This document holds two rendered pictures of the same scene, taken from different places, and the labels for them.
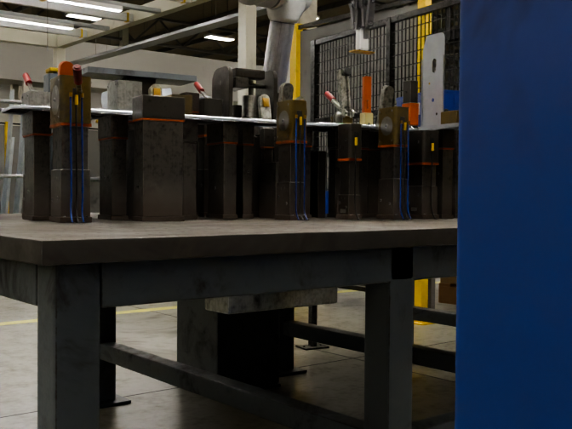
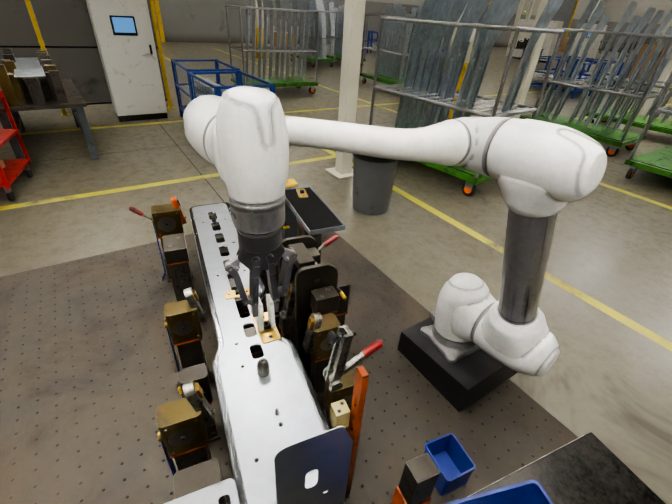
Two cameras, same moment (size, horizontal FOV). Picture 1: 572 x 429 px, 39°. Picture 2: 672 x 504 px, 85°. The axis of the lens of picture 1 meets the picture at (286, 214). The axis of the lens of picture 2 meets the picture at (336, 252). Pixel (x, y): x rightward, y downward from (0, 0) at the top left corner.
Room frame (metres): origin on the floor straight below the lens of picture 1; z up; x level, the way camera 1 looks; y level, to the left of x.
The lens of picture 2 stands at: (2.87, -0.78, 1.80)
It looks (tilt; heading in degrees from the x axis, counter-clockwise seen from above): 33 degrees down; 94
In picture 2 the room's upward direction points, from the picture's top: 4 degrees clockwise
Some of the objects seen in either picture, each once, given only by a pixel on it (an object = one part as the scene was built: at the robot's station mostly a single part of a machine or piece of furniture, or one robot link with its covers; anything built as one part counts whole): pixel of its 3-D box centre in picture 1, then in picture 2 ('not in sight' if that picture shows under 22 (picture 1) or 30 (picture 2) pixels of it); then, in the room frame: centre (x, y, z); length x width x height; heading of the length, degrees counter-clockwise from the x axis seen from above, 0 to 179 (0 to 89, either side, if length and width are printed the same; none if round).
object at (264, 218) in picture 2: not in sight; (258, 209); (2.69, -0.25, 1.52); 0.09 x 0.09 x 0.06
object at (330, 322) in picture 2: not in sight; (326, 365); (2.80, -0.02, 0.88); 0.11 x 0.07 x 0.37; 30
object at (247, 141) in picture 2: not in sight; (249, 142); (2.68, -0.24, 1.63); 0.13 x 0.11 x 0.16; 132
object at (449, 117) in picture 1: (456, 164); not in sight; (2.74, -0.58, 0.88); 0.08 x 0.08 x 0.36; 30
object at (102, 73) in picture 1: (137, 77); (309, 207); (2.65, 0.49, 1.16); 0.37 x 0.14 x 0.02; 120
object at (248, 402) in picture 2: (241, 121); (234, 291); (2.46, 0.14, 1.00); 1.38 x 0.22 x 0.02; 120
